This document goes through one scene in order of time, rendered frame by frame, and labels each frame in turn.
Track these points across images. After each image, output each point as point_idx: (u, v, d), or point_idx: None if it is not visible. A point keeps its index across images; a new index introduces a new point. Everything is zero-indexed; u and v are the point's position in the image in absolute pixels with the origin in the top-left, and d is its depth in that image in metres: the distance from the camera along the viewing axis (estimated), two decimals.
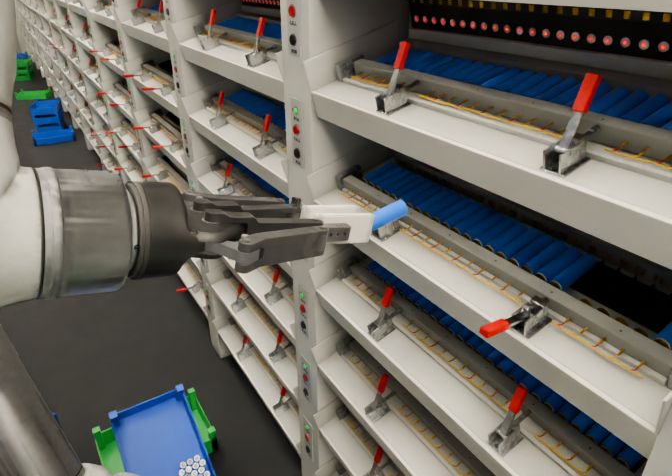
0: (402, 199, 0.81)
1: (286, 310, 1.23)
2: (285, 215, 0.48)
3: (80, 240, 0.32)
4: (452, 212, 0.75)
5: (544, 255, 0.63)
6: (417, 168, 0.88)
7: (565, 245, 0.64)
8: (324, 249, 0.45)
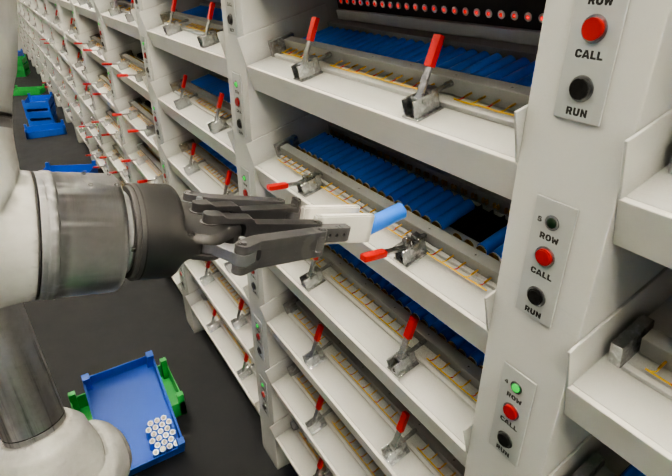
0: (327, 162, 0.91)
1: (243, 277, 1.33)
2: (285, 215, 0.48)
3: (77, 244, 0.33)
4: (367, 171, 0.85)
5: (432, 201, 0.73)
6: (346, 136, 0.98)
7: (452, 193, 0.74)
8: (322, 250, 0.45)
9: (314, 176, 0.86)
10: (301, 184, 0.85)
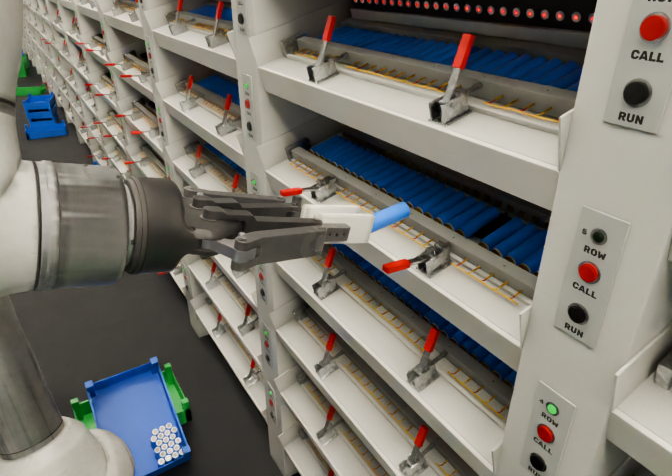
0: (341, 166, 0.88)
1: (251, 283, 1.30)
2: (285, 214, 0.48)
3: (76, 234, 0.32)
4: (384, 176, 0.82)
5: (455, 208, 0.70)
6: (360, 139, 0.95)
7: (475, 200, 0.71)
8: (322, 249, 0.45)
9: (328, 181, 0.83)
10: (315, 189, 0.82)
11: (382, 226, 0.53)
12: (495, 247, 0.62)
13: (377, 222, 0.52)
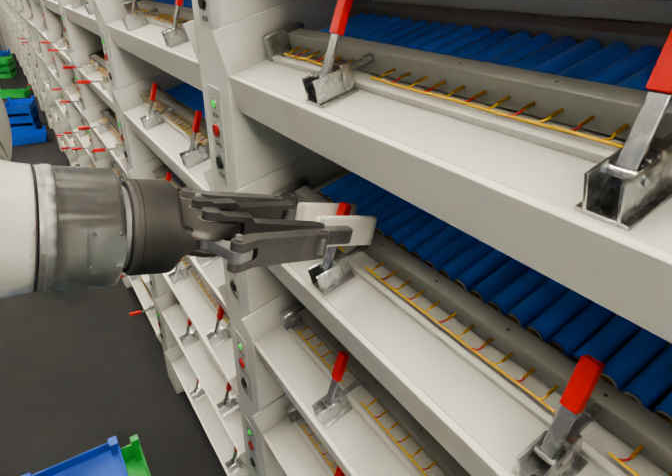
0: None
1: (231, 356, 0.99)
2: None
3: None
4: (439, 245, 0.51)
5: (583, 323, 0.39)
6: None
7: None
8: (277, 200, 0.51)
9: (353, 253, 0.53)
10: (331, 260, 0.51)
11: (668, 388, 0.34)
12: None
13: (660, 385, 0.34)
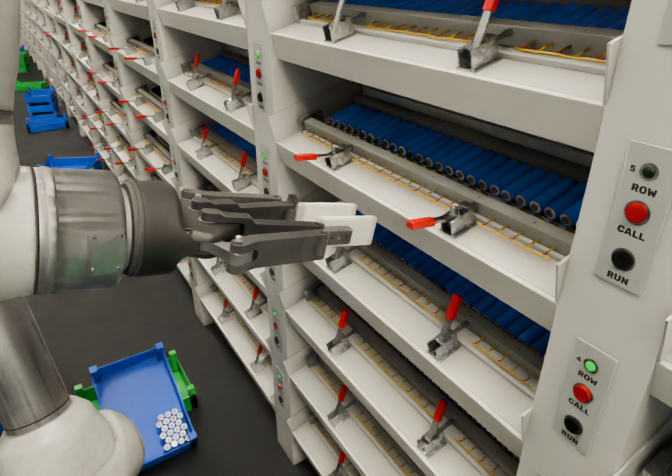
0: (363, 131, 0.85)
1: None
2: None
3: None
4: (408, 139, 0.80)
5: (486, 165, 0.68)
6: (374, 110, 0.92)
7: (506, 157, 0.69)
8: (277, 200, 0.51)
9: None
10: (330, 156, 0.79)
11: (525, 188, 0.63)
12: (532, 200, 0.59)
13: (520, 186, 0.63)
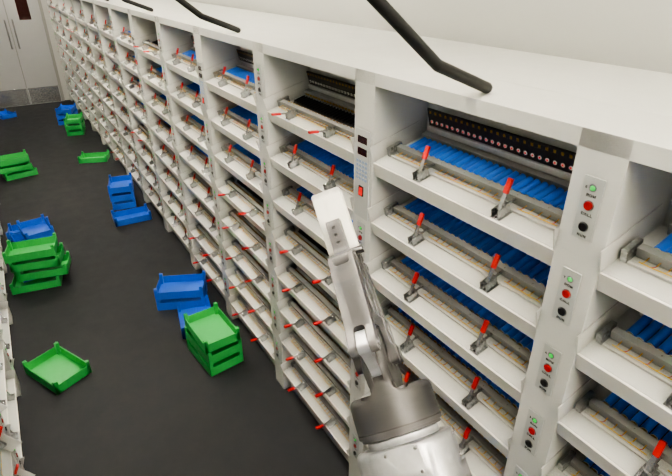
0: None
1: None
2: None
3: None
4: None
5: None
6: None
7: None
8: None
9: None
10: None
11: None
12: None
13: None
